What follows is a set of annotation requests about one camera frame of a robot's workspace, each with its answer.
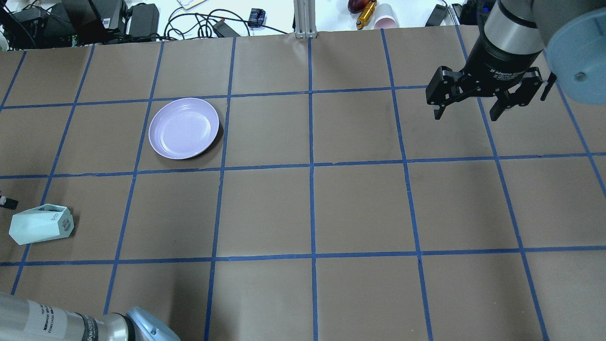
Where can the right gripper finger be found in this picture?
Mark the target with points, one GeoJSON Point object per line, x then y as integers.
{"type": "Point", "coordinates": [447, 87]}
{"type": "Point", "coordinates": [528, 87]}

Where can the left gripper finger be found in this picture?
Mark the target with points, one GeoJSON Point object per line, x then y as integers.
{"type": "Point", "coordinates": [8, 203]}

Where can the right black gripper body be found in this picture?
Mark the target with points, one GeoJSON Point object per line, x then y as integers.
{"type": "Point", "coordinates": [498, 64]}

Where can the light blue faceted cup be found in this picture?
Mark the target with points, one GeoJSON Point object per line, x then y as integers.
{"type": "Point", "coordinates": [39, 224]}

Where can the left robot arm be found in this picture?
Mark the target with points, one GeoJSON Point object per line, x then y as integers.
{"type": "Point", "coordinates": [28, 320]}

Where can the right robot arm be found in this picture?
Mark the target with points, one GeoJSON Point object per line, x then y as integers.
{"type": "Point", "coordinates": [571, 32]}

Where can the pink paper cup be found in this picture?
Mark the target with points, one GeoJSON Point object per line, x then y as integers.
{"type": "Point", "coordinates": [384, 17]}

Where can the lilac plate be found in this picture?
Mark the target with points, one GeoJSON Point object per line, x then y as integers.
{"type": "Point", "coordinates": [183, 128]}

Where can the black adapter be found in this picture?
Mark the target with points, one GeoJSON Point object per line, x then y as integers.
{"type": "Point", "coordinates": [438, 14]}

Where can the golden bottle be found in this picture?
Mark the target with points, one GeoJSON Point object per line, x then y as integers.
{"type": "Point", "coordinates": [365, 15]}

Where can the red toy fruit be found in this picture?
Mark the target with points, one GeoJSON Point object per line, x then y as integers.
{"type": "Point", "coordinates": [356, 6]}

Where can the small blue device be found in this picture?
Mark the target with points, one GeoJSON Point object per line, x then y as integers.
{"type": "Point", "coordinates": [257, 18]}

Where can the black power brick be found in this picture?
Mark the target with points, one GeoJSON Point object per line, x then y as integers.
{"type": "Point", "coordinates": [144, 21]}

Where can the aluminium frame post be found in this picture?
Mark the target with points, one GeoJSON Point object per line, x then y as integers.
{"type": "Point", "coordinates": [305, 19]}

